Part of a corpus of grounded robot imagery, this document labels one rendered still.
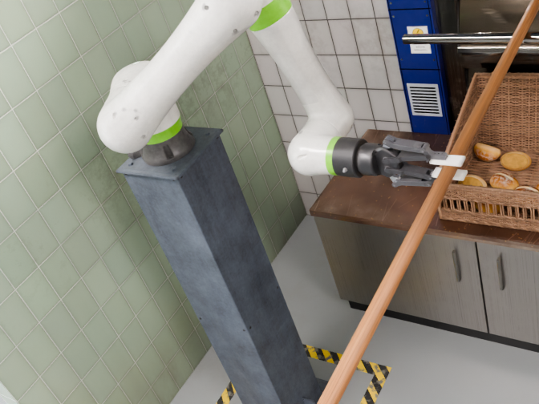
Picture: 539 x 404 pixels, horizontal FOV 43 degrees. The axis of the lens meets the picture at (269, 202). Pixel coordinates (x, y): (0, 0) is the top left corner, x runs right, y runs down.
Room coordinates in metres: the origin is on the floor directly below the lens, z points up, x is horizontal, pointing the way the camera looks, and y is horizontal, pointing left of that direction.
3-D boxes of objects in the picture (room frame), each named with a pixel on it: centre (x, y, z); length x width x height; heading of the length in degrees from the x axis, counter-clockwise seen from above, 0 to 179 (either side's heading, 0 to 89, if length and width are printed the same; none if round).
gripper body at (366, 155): (1.26, -0.27, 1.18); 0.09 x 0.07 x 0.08; 47
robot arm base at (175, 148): (1.65, 0.24, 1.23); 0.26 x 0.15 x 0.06; 47
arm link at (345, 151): (1.31, -0.22, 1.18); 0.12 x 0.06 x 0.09; 137
